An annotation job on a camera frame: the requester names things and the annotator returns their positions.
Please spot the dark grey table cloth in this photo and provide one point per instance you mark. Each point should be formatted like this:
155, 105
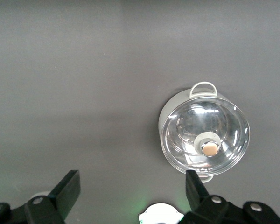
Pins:
84, 81

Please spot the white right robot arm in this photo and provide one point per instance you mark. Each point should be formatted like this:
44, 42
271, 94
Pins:
161, 213

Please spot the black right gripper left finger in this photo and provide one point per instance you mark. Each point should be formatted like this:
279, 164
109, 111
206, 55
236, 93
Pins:
60, 198

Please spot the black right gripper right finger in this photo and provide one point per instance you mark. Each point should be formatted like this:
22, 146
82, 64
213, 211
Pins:
200, 200

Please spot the glass lid with beige knob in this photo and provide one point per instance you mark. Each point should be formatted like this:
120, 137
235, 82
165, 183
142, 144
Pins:
200, 121

